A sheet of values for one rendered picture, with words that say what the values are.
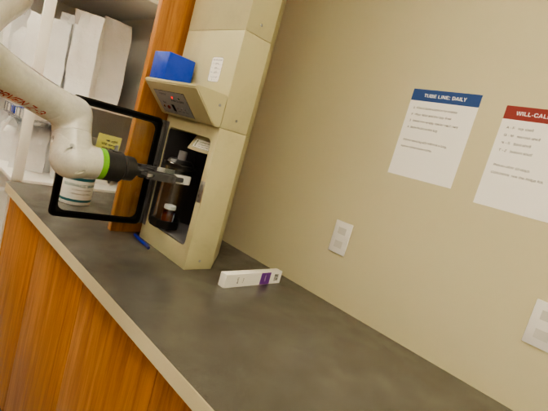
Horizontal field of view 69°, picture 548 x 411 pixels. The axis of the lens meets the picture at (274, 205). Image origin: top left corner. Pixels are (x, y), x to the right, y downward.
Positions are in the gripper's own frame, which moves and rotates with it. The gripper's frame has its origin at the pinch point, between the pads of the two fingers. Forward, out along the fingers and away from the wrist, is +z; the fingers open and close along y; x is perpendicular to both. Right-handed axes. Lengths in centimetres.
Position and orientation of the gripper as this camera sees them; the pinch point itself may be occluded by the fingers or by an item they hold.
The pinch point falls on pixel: (175, 176)
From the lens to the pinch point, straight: 140.4
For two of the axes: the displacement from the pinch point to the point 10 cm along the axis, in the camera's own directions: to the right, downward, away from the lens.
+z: 6.4, 0.8, 7.6
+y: -7.1, -3.0, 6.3
